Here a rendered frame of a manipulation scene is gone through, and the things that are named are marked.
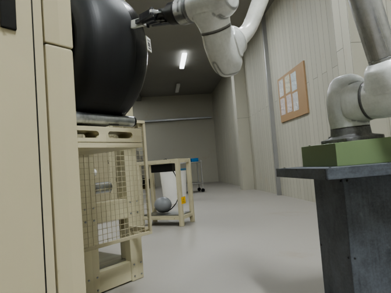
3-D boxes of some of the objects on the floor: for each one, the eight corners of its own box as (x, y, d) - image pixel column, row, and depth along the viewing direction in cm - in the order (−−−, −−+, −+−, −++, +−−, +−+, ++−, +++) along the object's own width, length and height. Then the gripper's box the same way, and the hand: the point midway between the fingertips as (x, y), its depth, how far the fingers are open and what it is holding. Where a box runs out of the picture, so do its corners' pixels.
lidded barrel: (161, 205, 649) (159, 170, 653) (161, 202, 705) (159, 170, 709) (189, 202, 654) (187, 167, 658) (187, 200, 710) (185, 168, 714)
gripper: (192, 6, 118) (145, 19, 133) (166, -7, 108) (118, 9, 123) (191, 28, 118) (144, 39, 133) (166, 17, 108) (117, 30, 123)
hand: (138, 22), depth 126 cm, fingers closed
